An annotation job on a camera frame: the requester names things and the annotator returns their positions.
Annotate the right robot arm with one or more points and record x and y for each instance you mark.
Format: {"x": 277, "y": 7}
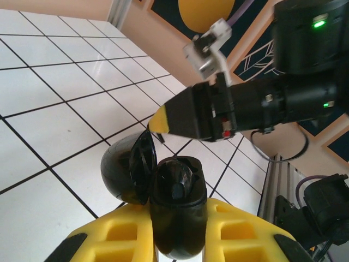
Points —
{"x": 324, "y": 210}

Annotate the aluminium frame post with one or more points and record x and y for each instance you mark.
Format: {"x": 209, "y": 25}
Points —
{"x": 120, "y": 12}

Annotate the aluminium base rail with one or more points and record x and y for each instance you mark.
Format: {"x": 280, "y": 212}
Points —
{"x": 275, "y": 177}

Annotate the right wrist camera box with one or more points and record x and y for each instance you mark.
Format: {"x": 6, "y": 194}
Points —
{"x": 210, "y": 52}

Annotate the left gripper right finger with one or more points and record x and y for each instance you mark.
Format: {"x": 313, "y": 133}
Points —
{"x": 259, "y": 245}

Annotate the black earbud charging case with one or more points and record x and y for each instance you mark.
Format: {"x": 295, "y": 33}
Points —
{"x": 177, "y": 226}

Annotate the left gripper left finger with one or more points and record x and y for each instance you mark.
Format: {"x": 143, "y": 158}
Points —
{"x": 90, "y": 245}

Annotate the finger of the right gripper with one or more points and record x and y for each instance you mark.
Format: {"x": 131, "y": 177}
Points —
{"x": 185, "y": 114}

